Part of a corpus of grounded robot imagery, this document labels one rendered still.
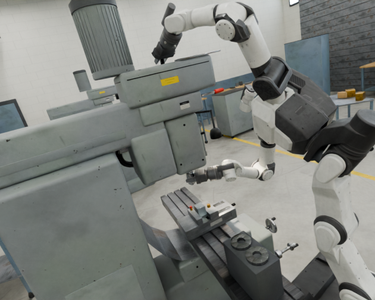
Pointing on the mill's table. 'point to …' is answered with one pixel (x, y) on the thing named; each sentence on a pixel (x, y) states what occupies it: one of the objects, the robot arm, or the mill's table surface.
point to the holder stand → (253, 267)
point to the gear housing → (171, 108)
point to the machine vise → (193, 227)
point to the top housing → (165, 81)
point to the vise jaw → (211, 211)
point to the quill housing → (186, 143)
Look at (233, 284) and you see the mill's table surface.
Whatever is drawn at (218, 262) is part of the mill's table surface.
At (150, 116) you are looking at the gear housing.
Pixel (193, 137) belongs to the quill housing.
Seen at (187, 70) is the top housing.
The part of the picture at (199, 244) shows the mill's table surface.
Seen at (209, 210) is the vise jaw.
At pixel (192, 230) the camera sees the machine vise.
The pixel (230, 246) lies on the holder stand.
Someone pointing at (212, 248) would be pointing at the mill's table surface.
